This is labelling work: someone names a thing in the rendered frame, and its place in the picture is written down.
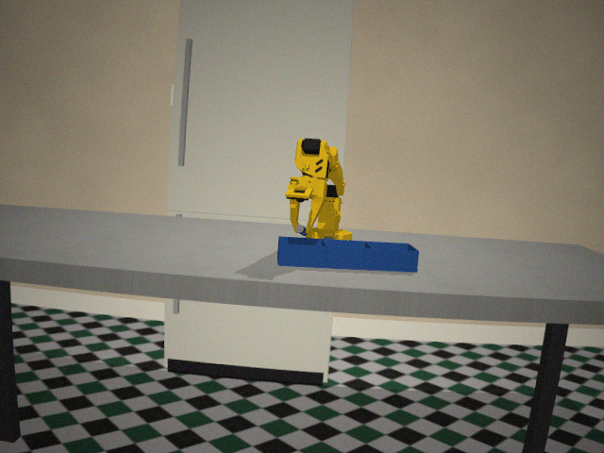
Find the blue open bin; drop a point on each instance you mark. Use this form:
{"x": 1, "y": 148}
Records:
{"x": 344, "y": 254}

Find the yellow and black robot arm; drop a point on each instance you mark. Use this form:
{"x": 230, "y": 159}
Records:
{"x": 319, "y": 165}

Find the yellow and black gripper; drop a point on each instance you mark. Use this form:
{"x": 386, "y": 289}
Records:
{"x": 300, "y": 193}

